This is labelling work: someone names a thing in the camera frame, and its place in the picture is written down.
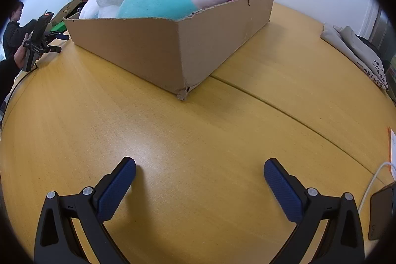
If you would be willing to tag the white printed cloth bag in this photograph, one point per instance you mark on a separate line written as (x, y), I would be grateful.
(349, 41)

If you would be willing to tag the small cardboard box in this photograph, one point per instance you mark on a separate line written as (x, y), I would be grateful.
(69, 9)

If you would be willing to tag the large cardboard box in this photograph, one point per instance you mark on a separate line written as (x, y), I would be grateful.
(154, 47)

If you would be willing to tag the green flat item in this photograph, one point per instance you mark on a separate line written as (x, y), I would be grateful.
(58, 26)

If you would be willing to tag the white paper with orange edge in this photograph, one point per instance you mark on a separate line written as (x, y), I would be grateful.
(393, 143)

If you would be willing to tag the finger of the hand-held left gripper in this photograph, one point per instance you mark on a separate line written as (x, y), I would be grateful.
(60, 35)
(52, 48)

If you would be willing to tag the dark smartphone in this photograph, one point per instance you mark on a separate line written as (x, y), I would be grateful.
(382, 211)

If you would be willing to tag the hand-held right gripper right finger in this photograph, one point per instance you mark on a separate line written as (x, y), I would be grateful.
(284, 193)

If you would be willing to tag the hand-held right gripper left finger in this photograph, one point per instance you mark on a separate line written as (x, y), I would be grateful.
(116, 189)

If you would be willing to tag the person's left hand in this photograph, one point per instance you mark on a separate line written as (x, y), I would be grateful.
(20, 56)

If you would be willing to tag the person's left forearm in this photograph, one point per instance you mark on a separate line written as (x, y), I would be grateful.
(6, 75)

